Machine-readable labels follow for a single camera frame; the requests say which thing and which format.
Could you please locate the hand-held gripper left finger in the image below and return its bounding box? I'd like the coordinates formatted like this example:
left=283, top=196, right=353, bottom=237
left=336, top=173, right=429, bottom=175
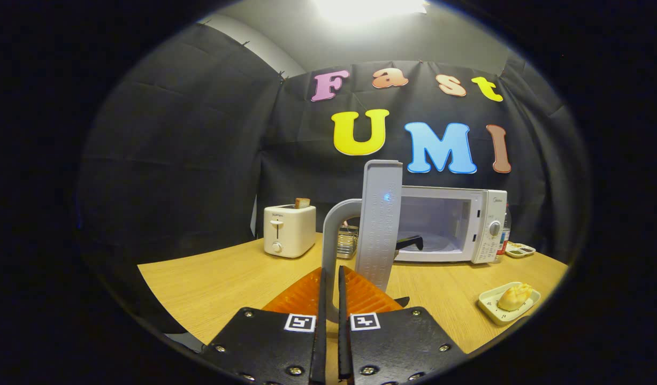
left=200, top=266, right=327, bottom=385

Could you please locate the clear bottle with red label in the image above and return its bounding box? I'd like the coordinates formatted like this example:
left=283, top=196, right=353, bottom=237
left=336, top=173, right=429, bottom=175
left=494, top=202, right=513, bottom=263

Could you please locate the golden bread bun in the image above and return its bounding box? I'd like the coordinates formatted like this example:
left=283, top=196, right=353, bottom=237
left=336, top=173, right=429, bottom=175
left=497, top=283, right=533, bottom=312

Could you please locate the white rectangular plate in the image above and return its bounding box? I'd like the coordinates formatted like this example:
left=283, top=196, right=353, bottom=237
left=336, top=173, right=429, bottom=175
left=478, top=282, right=541, bottom=326

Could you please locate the divided white dish of beans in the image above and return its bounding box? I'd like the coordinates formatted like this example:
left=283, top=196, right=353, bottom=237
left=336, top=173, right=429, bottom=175
left=504, top=242, right=536, bottom=259

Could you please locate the wire mesh basket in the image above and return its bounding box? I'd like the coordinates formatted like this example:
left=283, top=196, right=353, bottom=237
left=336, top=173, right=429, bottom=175
left=337, top=225, right=360, bottom=260

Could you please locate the bright ceiling light panel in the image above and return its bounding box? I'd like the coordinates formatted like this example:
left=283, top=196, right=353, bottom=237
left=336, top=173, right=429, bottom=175
left=315, top=0, right=431, bottom=22

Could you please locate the white toaster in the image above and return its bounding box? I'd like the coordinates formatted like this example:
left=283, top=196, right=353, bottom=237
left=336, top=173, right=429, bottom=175
left=263, top=203, right=317, bottom=259

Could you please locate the white microwave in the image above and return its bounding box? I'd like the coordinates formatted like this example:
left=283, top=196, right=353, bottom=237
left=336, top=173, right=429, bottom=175
left=322, top=159, right=508, bottom=324

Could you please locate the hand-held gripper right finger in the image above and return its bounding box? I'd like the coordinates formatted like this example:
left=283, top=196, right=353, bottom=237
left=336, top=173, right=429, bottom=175
left=337, top=265, right=465, bottom=385

